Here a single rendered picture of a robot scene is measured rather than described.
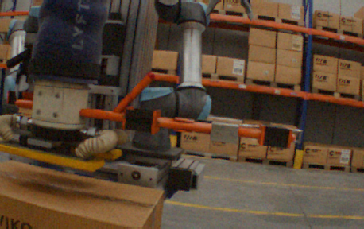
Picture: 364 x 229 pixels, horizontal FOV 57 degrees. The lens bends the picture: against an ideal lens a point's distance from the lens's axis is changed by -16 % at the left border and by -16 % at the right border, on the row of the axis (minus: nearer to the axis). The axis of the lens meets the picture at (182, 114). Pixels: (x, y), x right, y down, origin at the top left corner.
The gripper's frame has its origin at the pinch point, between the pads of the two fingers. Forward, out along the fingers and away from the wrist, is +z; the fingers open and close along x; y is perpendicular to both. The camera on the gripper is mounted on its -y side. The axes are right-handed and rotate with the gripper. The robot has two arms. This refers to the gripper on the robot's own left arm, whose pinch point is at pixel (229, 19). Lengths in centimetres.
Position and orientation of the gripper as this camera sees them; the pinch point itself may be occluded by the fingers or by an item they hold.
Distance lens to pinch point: 129.8
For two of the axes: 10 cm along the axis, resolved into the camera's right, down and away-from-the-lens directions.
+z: -1.1, 9.9, 0.5
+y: -1.5, 0.3, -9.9
